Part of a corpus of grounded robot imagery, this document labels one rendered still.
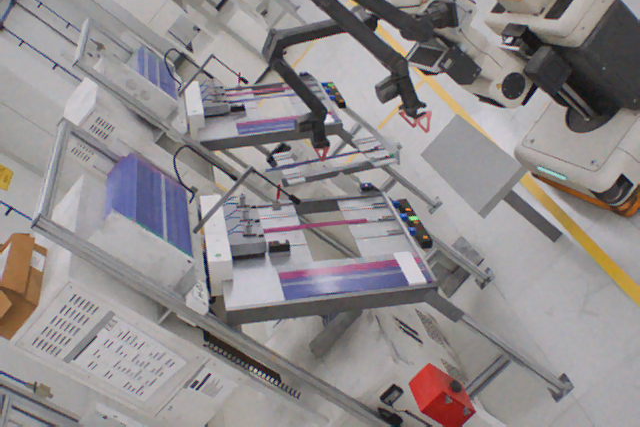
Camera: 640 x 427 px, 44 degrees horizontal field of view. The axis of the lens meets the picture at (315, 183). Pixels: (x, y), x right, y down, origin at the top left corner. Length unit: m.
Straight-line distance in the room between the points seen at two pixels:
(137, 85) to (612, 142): 2.13
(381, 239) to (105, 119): 1.52
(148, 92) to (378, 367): 1.77
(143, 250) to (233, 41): 5.01
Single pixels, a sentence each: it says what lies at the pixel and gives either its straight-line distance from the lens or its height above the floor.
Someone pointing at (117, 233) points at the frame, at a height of 1.65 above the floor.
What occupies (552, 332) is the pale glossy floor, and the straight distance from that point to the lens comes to 3.30.
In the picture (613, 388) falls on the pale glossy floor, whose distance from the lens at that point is 3.04.
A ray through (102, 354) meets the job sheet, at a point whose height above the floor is 1.47.
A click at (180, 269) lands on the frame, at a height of 1.41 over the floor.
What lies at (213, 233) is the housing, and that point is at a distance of 2.84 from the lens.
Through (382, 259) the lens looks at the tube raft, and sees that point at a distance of 2.80.
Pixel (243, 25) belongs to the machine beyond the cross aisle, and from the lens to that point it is 7.37.
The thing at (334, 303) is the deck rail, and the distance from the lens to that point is 2.61.
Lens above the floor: 2.33
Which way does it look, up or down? 25 degrees down
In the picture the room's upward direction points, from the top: 54 degrees counter-clockwise
